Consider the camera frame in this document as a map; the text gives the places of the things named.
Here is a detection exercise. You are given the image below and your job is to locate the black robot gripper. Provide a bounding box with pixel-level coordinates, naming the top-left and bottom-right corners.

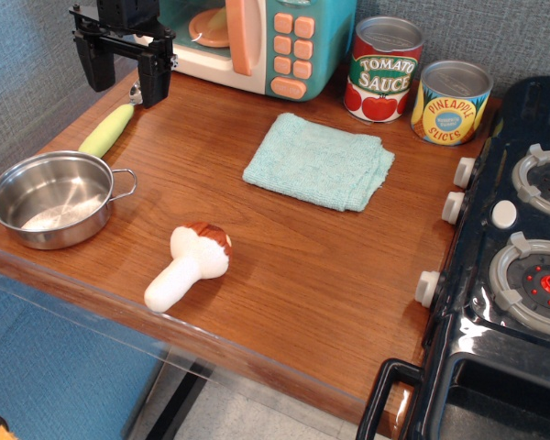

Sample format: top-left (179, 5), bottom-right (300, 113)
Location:
top-left (69, 0), bottom-right (175, 108)

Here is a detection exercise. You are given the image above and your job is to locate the plush white brown mushroom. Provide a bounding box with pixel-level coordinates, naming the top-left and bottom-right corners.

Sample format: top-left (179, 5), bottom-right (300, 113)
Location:
top-left (144, 222), bottom-right (232, 313)

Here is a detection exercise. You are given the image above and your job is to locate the light teal folded towel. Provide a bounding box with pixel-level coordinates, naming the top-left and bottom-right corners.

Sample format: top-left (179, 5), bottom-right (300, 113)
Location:
top-left (242, 113), bottom-right (395, 212)

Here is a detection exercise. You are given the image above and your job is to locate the orange plate in microwave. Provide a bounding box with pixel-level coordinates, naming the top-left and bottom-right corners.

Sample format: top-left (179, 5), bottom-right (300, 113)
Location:
top-left (189, 7), bottom-right (229, 49)

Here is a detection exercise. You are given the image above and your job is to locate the small stainless steel pot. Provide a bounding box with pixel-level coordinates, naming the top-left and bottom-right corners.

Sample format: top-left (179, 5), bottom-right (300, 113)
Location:
top-left (0, 150), bottom-right (138, 250)

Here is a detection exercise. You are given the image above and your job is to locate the teal toy microwave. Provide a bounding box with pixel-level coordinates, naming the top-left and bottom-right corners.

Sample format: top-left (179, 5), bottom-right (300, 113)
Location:
top-left (159, 1), bottom-right (357, 102)

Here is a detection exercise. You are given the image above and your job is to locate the tomato sauce can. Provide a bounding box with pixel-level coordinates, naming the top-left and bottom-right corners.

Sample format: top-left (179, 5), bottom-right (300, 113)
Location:
top-left (344, 16), bottom-right (424, 123)

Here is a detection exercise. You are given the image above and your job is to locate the clear acrylic table guard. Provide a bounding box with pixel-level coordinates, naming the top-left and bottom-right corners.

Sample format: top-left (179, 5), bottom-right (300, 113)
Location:
top-left (0, 257), bottom-right (213, 439)

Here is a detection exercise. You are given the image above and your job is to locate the pineapple slices can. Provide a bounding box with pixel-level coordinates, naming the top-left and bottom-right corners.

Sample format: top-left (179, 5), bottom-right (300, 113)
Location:
top-left (411, 60), bottom-right (493, 146)

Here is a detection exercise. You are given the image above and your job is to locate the white stove knob upper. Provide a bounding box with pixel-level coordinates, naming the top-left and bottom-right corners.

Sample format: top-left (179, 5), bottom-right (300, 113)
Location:
top-left (453, 157), bottom-right (476, 189)

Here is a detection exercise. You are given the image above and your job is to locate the white stove knob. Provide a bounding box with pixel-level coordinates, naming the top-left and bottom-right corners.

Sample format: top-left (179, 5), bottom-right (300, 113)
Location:
top-left (414, 270), bottom-right (440, 308)
top-left (453, 157), bottom-right (476, 189)
top-left (441, 192), bottom-right (465, 225)

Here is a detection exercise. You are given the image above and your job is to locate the white stove knob middle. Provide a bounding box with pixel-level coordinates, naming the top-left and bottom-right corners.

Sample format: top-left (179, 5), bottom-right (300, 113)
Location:
top-left (441, 192), bottom-right (465, 225)

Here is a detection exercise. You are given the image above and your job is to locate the white stove knob lower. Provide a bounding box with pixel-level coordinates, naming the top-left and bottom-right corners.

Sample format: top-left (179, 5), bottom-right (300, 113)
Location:
top-left (414, 270), bottom-right (440, 308)

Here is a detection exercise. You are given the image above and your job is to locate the dark blue toy stove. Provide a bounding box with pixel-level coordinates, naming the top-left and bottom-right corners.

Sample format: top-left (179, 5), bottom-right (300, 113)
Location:
top-left (357, 76), bottom-right (550, 439)

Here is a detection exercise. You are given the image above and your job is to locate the green handled kitchen utensil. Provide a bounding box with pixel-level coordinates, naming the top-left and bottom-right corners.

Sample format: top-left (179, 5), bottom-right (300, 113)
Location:
top-left (79, 80), bottom-right (143, 159)

